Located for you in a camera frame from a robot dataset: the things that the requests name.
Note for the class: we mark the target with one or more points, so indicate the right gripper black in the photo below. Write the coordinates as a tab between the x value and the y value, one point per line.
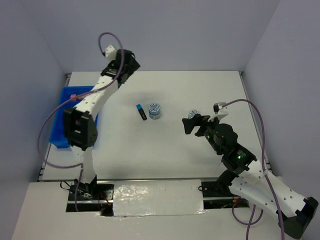
197	120

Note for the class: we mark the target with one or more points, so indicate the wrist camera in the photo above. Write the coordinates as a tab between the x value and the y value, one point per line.
110	53
219	112

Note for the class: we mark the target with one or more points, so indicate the blue cap black highlighter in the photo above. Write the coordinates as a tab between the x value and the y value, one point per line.
141	112

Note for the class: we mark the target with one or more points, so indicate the silver foil plate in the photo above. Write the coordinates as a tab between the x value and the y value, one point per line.
157	198

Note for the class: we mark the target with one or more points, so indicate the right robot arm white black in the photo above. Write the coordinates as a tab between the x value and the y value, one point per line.
246	176

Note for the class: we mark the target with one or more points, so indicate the pink cap pencil tube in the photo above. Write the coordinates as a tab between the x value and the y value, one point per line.
74	97

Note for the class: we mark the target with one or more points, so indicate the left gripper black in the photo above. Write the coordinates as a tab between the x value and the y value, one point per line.
133	66

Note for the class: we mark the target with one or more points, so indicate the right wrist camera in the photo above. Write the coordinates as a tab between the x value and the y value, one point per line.
219	112

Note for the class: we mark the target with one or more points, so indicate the blue paint jar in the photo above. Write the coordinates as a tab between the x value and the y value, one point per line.
154	111
192	113

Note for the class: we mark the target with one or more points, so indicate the blue compartment bin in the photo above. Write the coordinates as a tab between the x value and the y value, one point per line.
57	137

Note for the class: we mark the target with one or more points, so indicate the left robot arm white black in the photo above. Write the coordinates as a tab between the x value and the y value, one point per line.
79	125

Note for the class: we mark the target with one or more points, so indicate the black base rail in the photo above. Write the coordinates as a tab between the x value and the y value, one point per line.
214	197

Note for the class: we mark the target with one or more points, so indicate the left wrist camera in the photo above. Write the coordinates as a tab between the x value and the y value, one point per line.
110	53

